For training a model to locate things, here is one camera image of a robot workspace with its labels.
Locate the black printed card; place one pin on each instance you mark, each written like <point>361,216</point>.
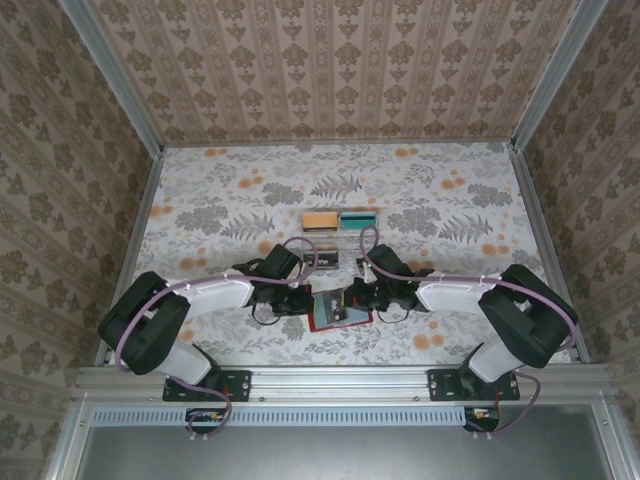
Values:
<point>327,306</point>

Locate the red leather card holder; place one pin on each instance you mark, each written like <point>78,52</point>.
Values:
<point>325,327</point>

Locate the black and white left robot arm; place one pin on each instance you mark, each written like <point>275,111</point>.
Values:
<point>145,325</point>

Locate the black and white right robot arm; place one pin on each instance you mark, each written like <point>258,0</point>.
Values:
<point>520,320</point>

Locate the black card stack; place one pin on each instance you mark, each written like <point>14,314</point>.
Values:
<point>327,260</point>

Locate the teal card stack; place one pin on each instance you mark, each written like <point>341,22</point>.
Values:
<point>357,220</point>

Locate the orange card stack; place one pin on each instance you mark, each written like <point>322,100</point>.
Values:
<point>320,220</point>

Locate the grey metal sheet panel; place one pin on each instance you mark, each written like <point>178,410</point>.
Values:
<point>340,455</point>

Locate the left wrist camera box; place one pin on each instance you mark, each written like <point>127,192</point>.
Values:
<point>282,264</point>

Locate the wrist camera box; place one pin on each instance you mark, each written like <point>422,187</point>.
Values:
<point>282,264</point>
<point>386,260</point>

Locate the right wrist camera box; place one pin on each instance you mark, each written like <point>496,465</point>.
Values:
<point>386,260</point>

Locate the aluminium mounting rail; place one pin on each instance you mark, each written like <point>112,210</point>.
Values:
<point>340,382</point>

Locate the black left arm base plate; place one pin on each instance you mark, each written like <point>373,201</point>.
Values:
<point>235,385</point>

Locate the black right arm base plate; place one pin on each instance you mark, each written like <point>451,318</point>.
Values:
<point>440,385</point>

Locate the aluminium table end rail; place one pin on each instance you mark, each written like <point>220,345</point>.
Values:
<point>340,143</point>

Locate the aluminium table side rail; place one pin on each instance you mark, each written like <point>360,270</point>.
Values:
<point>540,225</point>
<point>136,230</point>

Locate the aluminium frame leg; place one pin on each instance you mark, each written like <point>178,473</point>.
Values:
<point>67,440</point>
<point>611,445</point>

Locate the aluminium frame post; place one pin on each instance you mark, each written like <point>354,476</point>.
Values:
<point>550,70</point>
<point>115,75</point>

